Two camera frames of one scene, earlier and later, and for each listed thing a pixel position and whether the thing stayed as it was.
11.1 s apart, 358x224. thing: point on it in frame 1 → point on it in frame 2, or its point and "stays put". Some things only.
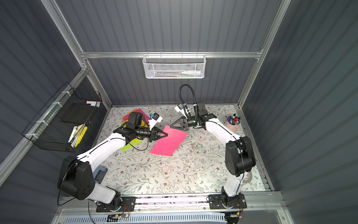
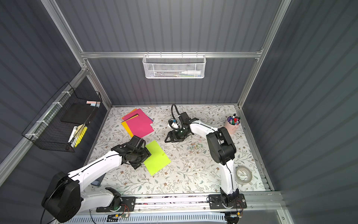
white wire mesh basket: (174, 66) stays put
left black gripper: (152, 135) → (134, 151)
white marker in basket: (192, 72) stays put
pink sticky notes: (92, 102) stays put
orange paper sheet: (130, 112) stays put
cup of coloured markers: (233, 122) stays put
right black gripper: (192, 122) → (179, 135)
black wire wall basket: (61, 123) stays put
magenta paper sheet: (167, 144) → (139, 127)
